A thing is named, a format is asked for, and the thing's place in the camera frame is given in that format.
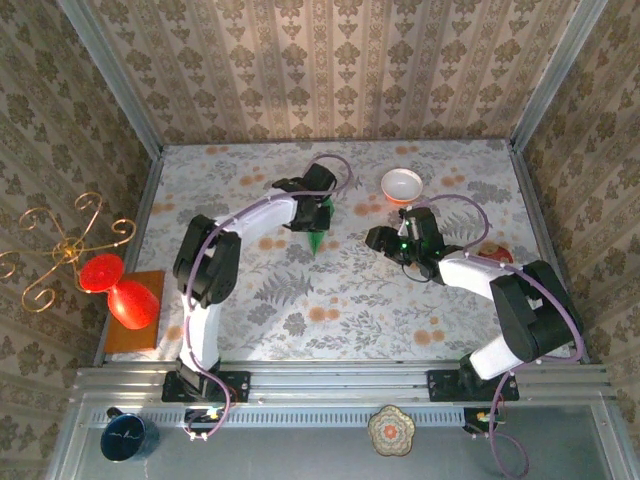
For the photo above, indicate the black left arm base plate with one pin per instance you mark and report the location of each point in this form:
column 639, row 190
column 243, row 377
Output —
column 235, row 387

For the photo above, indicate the aluminium corner post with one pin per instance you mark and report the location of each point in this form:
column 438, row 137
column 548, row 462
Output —
column 550, row 80
column 115, row 85

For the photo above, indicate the red patterned bowl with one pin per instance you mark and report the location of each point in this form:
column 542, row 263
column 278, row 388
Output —
column 500, row 252

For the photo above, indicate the green paper sheet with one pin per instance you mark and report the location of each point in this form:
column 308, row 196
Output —
column 316, row 242

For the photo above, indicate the grey metal shelf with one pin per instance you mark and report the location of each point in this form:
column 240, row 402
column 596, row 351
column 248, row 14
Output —
column 300, row 455

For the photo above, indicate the orange wooden block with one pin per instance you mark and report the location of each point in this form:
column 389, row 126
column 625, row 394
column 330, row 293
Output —
column 130, row 340

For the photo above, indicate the small black connector board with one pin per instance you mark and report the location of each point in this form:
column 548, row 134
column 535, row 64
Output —
column 200, row 416
column 472, row 417

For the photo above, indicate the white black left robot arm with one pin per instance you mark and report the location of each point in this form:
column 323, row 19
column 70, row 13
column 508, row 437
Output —
column 207, row 260

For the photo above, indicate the aluminium side rail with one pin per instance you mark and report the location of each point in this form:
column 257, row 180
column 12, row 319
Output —
column 531, row 200
column 146, row 200

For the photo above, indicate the white orange bowl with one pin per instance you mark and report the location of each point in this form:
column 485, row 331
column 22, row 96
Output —
column 402, row 182

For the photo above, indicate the red plastic goblet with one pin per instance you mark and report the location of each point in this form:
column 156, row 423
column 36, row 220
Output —
column 132, row 305

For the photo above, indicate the patterned flower-shaped dish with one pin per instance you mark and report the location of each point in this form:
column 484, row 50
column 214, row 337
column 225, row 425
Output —
column 391, row 431

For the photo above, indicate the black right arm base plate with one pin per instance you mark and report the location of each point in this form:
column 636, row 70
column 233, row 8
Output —
column 442, row 387

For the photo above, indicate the dark blue mug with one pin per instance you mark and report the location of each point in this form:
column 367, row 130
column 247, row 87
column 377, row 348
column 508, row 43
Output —
column 122, row 437

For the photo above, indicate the floral patterned table cover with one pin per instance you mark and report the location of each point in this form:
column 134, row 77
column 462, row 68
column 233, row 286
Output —
column 350, row 325

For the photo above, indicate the aluminium frame rail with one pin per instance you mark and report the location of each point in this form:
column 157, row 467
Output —
column 340, row 385

